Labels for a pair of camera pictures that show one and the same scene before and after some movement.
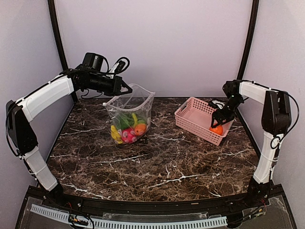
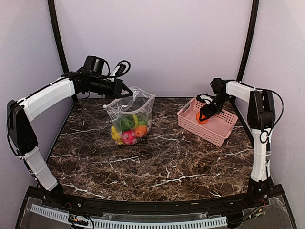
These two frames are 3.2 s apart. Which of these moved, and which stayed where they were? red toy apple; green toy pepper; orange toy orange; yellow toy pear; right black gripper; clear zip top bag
Moved: right black gripper; orange toy orange
Stayed: yellow toy pear; green toy pepper; clear zip top bag; red toy apple
